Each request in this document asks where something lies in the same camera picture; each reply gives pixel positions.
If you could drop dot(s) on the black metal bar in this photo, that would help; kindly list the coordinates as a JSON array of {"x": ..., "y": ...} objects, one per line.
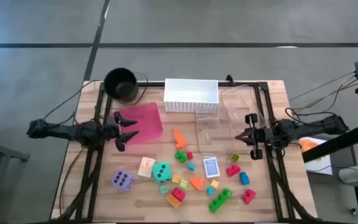
[{"x": 337, "y": 143}]

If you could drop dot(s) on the small lime toy block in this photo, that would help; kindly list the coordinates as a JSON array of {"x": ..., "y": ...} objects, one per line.
[{"x": 235, "y": 157}]

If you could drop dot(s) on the black round pot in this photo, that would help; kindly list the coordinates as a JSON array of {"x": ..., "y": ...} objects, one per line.
[{"x": 121, "y": 84}]

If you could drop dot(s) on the blue playing card box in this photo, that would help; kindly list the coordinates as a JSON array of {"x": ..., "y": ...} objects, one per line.
[{"x": 211, "y": 168}]

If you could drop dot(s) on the large yellow toy block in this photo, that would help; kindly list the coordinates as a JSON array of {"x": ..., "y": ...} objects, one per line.
[{"x": 172, "y": 203}]

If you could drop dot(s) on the small yellow toy block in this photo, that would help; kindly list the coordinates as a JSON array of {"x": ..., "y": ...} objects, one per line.
[
  {"x": 176, "y": 179},
  {"x": 214, "y": 184}
]

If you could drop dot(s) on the red toy building block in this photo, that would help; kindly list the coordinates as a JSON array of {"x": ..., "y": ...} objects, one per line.
[
  {"x": 178, "y": 194},
  {"x": 249, "y": 197},
  {"x": 233, "y": 171}
]

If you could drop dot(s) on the purple foam die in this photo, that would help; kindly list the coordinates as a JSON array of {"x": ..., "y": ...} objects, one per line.
[{"x": 122, "y": 181}]

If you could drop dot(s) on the pink translucent tray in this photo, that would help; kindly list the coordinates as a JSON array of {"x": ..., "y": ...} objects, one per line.
[{"x": 145, "y": 124}]

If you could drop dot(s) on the small mint toy block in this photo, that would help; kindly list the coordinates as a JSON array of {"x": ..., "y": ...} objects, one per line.
[{"x": 164, "y": 189}]

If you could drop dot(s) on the long green toy block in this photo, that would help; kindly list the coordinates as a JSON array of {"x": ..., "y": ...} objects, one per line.
[{"x": 219, "y": 201}]

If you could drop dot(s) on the white paper sheet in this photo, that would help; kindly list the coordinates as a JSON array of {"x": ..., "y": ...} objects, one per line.
[{"x": 319, "y": 165}]

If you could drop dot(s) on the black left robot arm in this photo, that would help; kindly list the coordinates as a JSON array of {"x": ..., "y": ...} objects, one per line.
[{"x": 67, "y": 132}]

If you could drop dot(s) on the green toy building block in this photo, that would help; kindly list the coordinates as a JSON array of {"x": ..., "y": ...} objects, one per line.
[{"x": 181, "y": 156}]

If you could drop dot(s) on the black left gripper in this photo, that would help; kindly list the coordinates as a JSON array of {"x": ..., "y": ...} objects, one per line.
[{"x": 112, "y": 130}]

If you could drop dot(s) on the white rounded object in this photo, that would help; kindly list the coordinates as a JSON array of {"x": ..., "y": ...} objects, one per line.
[{"x": 350, "y": 175}]

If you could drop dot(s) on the caster wheel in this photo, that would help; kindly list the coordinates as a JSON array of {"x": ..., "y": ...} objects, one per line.
[{"x": 356, "y": 212}]

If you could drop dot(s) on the small red toy block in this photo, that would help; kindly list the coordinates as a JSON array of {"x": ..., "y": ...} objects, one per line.
[{"x": 190, "y": 155}]

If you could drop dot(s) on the orange triangular toy block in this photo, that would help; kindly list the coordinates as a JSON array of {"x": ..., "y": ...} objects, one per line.
[{"x": 197, "y": 183}]

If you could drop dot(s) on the blue toy building block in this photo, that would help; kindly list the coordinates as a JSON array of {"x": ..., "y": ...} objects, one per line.
[{"x": 244, "y": 179}]

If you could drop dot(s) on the orange playing card box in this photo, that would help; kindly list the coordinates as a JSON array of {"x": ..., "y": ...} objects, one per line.
[{"x": 146, "y": 167}]

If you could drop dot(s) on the teal foam die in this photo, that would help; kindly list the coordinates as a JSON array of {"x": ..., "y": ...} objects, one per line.
[{"x": 162, "y": 172}]

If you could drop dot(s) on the small blue toy block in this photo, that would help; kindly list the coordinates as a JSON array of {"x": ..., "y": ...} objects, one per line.
[{"x": 191, "y": 166}]

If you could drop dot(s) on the white perforated basket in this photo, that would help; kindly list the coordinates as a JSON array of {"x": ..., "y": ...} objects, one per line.
[{"x": 191, "y": 105}]

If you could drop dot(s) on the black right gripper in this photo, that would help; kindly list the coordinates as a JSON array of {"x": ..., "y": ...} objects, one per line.
[{"x": 259, "y": 137}]

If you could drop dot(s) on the small turquoise toy block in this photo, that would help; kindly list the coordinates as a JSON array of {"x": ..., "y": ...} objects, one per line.
[{"x": 210, "y": 191}]

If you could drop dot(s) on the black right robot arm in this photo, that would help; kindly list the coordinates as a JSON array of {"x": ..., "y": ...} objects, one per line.
[{"x": 309, "y": 129}]

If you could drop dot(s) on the clear plastic bin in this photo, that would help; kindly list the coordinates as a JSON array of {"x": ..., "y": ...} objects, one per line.
[
  {"x": 238, "y": 102},
  {"x": 211, "y": 133}
]

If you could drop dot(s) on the small light green block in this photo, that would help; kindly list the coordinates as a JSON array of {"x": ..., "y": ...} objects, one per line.
[{"x": 183, "y": 183}]

